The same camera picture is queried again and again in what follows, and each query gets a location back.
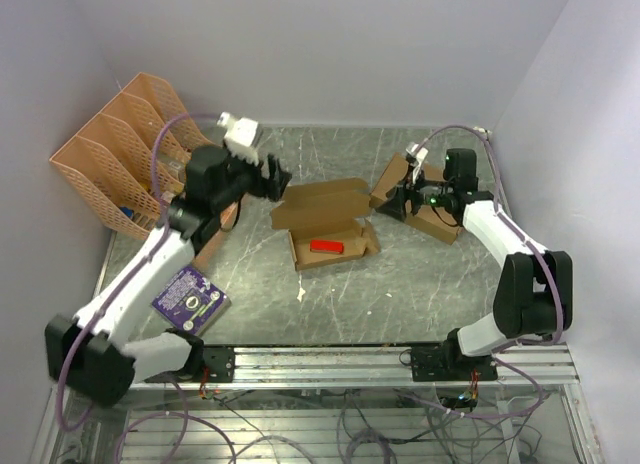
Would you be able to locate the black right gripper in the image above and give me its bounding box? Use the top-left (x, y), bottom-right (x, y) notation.
top-left (376, 165), bottom-right (453, 222)

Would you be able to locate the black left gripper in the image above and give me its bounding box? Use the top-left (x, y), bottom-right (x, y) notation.
top-left (213, 137), bottom-right (293, 213)

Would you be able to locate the cardboard box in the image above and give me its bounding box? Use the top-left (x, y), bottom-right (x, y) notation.
top-left (271, 177), bottom-right (381, 272)
top-left (370, 153), bottom-right (462, 245)

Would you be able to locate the red block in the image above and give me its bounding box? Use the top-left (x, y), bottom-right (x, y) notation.
top-left (309, 239), bottom-right (345, 255)

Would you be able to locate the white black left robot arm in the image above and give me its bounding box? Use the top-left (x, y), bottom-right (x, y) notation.
top-left (44, 145), bottom-right (292, 408)

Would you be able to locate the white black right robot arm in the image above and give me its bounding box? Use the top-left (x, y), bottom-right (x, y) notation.
top-left (371, 147), bottom-right (573, 380)

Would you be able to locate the closed folded cardboard box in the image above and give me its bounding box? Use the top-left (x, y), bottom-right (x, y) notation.
top-left (370, 153), bottom-right (462, 245)

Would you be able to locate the purple book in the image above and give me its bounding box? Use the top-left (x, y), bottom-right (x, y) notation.
top-left (151, 266), bottom-right (231, 336)

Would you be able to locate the pink plastic desk organizer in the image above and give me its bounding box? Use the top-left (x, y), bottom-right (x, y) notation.
top-left (49, 72), bottom-right (186, 241)

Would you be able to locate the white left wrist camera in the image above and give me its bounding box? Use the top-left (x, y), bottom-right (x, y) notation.
top-left (216, 112), bottom-right (261, 165)

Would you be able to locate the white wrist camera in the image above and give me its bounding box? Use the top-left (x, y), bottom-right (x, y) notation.
top-left (216, 112), bottom-right (261, 165)
top-left (405, 143), bottom-right (428, 184)

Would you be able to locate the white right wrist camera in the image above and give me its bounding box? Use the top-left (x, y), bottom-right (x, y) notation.
top-left (405, 143), bottom-right (428, 184)

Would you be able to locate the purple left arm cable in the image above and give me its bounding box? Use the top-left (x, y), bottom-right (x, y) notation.
top-left (53, 113), bottom-right (236, 464)

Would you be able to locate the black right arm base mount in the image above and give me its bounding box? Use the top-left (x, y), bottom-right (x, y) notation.
top-left (409, 344), bottom-right (498, 383)

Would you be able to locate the aluminium frame rail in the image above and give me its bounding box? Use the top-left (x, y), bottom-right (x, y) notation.
top-left (52, 344), bottom-right (581, 389)

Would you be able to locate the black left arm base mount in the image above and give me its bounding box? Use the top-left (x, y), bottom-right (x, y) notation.
top-left (145, 345), bottom-right (236, 384)

